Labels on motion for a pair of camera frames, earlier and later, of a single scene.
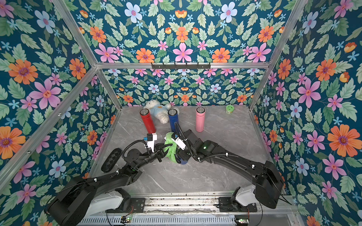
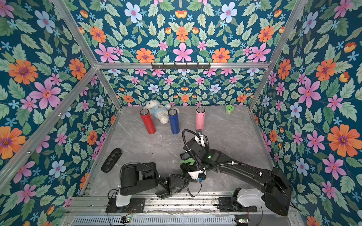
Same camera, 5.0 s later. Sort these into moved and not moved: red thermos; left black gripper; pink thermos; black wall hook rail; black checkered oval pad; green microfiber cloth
Moved: green microfiber cloth; left black gripper
Not moved: red thermos; pink thermos; black checkered oval pad; black wall hook rail
